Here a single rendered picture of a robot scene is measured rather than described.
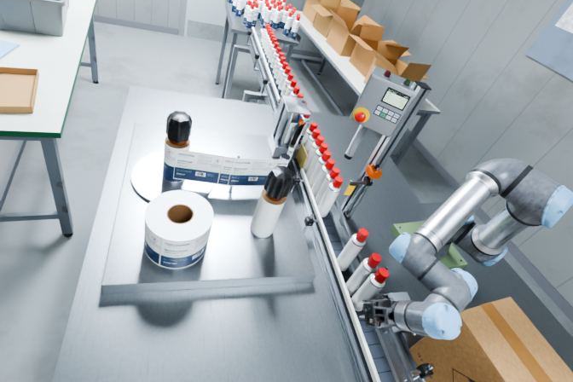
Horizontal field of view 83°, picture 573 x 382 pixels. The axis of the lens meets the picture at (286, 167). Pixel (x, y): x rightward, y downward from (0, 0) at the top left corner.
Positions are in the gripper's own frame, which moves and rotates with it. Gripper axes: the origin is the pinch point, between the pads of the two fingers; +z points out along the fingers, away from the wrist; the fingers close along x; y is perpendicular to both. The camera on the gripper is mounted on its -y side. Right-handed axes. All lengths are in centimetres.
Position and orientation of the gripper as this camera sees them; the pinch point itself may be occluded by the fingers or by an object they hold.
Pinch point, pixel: (367, 308)
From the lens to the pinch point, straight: 116.6
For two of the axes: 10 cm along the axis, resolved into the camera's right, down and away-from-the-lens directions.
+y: -9.4, -0.7, -3.4
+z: -3.5, 3.0, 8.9
